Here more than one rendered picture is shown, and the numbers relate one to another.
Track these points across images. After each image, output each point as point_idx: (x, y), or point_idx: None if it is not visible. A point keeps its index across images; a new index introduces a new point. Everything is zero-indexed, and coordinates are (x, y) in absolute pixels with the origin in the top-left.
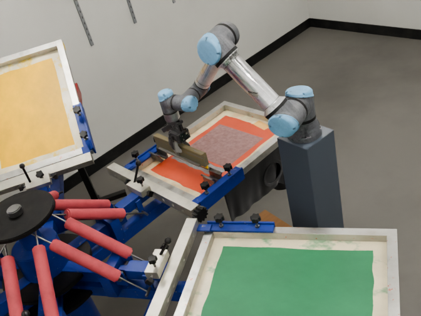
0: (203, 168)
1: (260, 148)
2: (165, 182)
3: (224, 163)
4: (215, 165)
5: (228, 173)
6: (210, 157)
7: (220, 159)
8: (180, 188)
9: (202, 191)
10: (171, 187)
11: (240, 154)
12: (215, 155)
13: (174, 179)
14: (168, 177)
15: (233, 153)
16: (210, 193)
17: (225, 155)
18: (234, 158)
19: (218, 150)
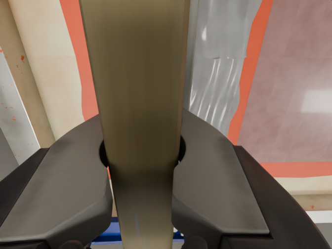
0: (197, 109)
1: (327, 213)
2: (5, 71)
3: (252, 145)
4: (233, 127)
5: (184, 235)
6: (272, 76)
7: (269, 121)
8: (66, 110)
9: (108, 175)
10: (17, 119)
11: (307, 155)
12: (293, 83)
13: (82, 40)
14: (66, 1)
15: (312, 134)
16: (94, 244)
17: (294, 121)
18: (281, 155)
19: (326, 73)
